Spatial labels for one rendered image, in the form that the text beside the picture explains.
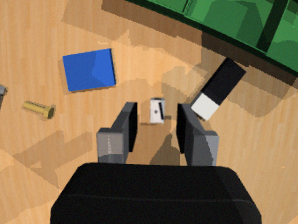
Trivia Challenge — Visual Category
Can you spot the brass bolt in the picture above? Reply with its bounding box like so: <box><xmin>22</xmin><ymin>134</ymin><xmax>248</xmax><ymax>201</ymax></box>
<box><xmin>23</xmin><ymin>101</ymin><xmax>54</xmax><ymax>119</ymax></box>

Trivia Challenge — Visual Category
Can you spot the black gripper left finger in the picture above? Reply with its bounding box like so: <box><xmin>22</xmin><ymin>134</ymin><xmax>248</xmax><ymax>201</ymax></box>
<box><xmin>96</xmin><ymin>102</ymin><xmax>138</xmax><ymax>164</ymax></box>

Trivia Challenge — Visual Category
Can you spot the green three-compartment bin rack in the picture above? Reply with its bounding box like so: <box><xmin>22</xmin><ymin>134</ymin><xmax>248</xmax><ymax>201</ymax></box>
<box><xmin>125</xmin><ymin>0</ymin><xmax>298</xmax><ymax>77</ymax></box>

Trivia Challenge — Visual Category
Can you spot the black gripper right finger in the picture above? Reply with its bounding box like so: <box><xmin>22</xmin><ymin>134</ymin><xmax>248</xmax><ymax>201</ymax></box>
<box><xmin>176</xmin><ymin>103</ymin><xmax>220</xmax><ymax>166</ymax></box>

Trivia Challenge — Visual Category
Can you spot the grey metal bolt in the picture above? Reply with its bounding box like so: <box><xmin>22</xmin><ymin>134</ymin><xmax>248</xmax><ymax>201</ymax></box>
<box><xmin>0</xmin><ymin>85</ymin><xmax>5</xmax><ymax>99</ymax></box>

